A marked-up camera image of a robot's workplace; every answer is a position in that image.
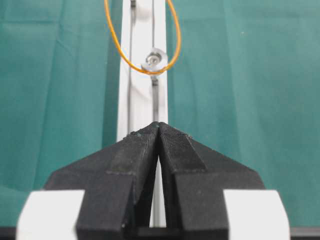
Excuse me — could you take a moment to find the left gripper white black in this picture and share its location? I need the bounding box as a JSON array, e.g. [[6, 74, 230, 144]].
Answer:
[[16, 121, 291, 240]]

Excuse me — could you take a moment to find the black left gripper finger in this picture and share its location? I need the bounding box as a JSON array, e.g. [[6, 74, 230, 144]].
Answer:
[[158, 122, 265, 240]]

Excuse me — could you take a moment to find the orange rubber belt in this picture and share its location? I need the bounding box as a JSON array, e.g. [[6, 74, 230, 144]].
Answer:
[[104, 0, 182, 75]]

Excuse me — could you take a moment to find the green table cloth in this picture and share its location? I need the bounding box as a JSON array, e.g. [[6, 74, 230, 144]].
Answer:
[[0, 0, 320, 226]]

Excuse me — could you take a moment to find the aluminium extrusion rail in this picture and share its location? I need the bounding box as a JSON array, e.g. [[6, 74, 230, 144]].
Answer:
[[116, 0, 170, 228]]

